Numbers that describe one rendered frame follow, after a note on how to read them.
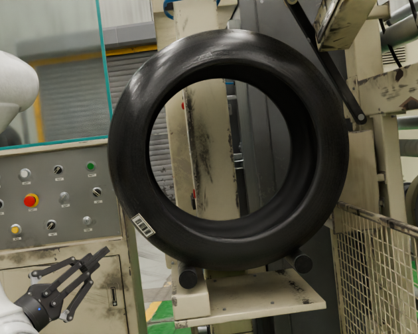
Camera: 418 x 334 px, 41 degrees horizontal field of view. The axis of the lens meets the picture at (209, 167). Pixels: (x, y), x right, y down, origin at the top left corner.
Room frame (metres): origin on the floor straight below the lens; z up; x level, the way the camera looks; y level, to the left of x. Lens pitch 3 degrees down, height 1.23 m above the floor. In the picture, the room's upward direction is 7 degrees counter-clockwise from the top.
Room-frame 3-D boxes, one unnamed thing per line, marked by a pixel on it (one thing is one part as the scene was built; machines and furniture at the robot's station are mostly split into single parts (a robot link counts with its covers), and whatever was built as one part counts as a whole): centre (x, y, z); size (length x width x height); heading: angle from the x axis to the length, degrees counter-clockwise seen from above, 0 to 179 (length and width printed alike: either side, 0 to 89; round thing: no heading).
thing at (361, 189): (1.73, -0.41, 1.05); 0.20 x 0.15 x 0.30; 4
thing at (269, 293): (1.48, -0.05, 0.80); 0.37 x 0.36 x 0.02; 94
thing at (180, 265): (1.47, 0.09, 0.90); 0.35 x 0.05 x 0.05; 4
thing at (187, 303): (1.47, 0.09, 0.84); 0.36 x 0.09 x 0.06; 4
